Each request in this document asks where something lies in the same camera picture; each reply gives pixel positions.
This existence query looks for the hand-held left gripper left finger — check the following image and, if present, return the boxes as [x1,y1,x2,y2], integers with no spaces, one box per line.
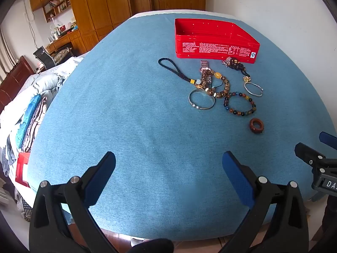
[28,151,118,253]

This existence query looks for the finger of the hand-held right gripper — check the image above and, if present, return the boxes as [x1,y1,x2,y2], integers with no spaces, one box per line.
[294,142,337,165]
[319,131,337,144]

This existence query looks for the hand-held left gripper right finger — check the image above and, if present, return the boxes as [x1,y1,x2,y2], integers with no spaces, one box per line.
[221,151,310,253]

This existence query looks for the red-brown ring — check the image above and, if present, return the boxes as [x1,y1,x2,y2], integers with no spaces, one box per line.
[250,118,265,134]

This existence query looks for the wide silver bangle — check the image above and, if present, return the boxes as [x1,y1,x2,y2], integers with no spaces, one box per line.
[189,89,215,111]

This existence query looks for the thin silver bangle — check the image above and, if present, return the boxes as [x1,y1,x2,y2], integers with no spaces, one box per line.
[244,81,264,97]

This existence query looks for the multicolour bead bracelet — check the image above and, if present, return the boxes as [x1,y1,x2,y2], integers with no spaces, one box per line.
[223,91,257,117]

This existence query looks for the brown beaded bracelet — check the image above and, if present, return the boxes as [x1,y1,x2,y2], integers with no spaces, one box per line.
[201,70,230,98]

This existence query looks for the dark beaded tassel pendant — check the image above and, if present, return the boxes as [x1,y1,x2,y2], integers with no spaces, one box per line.
[222,57,252,83]

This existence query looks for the silver wristwatch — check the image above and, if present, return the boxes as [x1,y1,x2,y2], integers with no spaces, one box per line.
[199,60,213,88]

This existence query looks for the brown bead bracelet with cord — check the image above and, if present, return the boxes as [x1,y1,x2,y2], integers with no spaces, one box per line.
[158,58,202,89]

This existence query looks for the red tin box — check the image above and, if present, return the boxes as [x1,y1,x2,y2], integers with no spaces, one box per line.
[174,18,261,64]

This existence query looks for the blue tablecloth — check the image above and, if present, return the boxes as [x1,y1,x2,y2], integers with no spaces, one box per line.
[27,13,337,238]

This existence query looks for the red cardboard box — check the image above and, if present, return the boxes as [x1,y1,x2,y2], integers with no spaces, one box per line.
[14,152,31,188]

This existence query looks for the blue satin cloth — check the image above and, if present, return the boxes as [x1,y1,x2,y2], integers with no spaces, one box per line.
[15,94,42,149]

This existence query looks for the pile of pale quilts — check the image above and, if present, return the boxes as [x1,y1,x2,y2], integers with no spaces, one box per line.
[0,56,83,181]

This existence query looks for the dark red bed headboard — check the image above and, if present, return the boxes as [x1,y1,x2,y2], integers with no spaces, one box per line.
[0,55,35,112]

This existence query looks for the black office chair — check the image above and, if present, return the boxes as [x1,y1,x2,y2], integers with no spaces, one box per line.
[33,46,58,71]

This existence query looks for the wooden desk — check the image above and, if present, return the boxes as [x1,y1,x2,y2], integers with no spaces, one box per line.
[47,28,88,56]

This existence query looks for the wooden wardrobe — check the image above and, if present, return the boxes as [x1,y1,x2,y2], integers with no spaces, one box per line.
[65,0,132,43]

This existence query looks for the wooden wall bookshelf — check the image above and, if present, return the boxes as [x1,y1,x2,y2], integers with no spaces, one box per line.
[29,0,72,23]

